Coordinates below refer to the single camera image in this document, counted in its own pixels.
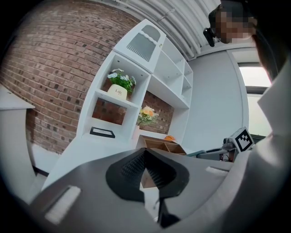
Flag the yellow flowers in white vase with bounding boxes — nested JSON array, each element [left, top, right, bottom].
[[134, 106, 160, 142]]

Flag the white side table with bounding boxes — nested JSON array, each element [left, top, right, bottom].
[[0, 86, 37, 199]]

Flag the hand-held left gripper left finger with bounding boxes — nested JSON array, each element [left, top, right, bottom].
[[29, 147, 160, 233]]

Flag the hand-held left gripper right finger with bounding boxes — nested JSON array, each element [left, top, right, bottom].
[[145, 147, 234, 233]]

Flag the blue flowers in cream pot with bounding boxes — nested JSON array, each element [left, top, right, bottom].
[[106, 68, 137, 101]]

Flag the brown wooden organizer box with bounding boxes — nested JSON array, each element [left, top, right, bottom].
[[139, 135, 187, 189]]

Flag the black head-worn camera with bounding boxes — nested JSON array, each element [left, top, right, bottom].
[[202, 26, 216, 47]]

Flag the glass cabinet door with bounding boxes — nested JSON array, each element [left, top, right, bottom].
[[126, 24, 166, 63]]

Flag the white desk with shelves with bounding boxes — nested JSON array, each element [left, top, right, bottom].
[[42, 19, 194, 196]]

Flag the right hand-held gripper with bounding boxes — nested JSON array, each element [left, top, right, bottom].
[[196, 127, 255, 162]]

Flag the window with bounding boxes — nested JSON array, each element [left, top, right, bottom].
[[237, 61, 273, 137]]

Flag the black picture frame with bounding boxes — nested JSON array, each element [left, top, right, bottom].
[[90, 127, 116, 139]]

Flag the person's head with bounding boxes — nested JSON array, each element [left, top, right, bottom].
[[208, 3, 258, 45]]

